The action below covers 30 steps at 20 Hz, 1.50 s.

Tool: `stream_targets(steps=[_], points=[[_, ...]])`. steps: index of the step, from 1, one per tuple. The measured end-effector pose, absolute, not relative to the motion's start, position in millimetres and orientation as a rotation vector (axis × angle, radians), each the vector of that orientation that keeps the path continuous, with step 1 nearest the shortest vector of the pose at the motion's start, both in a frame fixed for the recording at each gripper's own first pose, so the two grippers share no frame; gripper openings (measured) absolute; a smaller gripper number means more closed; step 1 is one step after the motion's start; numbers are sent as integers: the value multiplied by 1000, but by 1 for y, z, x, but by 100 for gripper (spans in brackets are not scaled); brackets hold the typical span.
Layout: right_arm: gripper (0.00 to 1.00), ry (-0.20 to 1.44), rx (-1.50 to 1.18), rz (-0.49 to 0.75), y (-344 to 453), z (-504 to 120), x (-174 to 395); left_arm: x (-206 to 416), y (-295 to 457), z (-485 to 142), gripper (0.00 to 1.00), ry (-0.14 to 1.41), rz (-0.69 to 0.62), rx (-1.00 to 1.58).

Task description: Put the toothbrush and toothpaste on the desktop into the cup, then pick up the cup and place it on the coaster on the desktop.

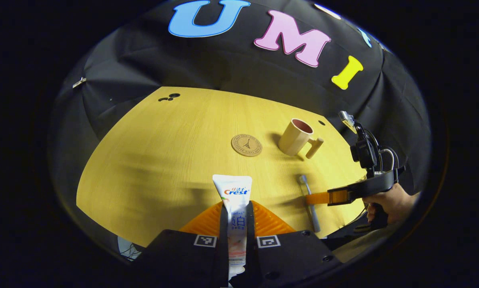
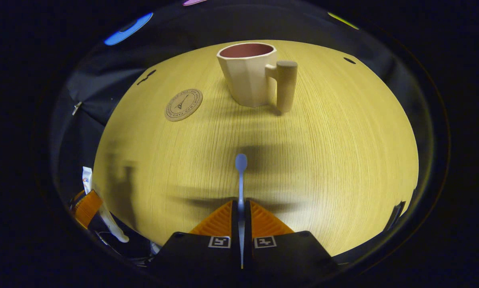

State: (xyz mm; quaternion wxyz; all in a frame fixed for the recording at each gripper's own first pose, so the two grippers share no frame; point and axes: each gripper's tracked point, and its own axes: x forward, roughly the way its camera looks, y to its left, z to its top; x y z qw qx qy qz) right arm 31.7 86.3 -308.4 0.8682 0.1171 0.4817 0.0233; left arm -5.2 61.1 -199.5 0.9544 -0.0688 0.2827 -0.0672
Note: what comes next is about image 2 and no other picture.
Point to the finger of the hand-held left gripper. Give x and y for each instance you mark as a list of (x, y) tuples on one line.
[(88, 208)]

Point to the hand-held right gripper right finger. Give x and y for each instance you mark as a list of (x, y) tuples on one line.
[(247, 228)]

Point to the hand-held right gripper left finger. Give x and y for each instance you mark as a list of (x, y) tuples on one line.
[(235, 228)]

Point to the white toothpaste tube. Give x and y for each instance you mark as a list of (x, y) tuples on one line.
[(87, 178)]

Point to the light blue toothbrush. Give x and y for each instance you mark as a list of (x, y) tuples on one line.
[(241, 162)]

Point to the round cork coaster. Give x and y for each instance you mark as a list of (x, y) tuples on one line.
[(183, 104)]

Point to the wooden desktop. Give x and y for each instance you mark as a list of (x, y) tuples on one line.
[(323, 160)]

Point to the silver cloth clip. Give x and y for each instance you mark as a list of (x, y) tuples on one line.
[(77, 108)]

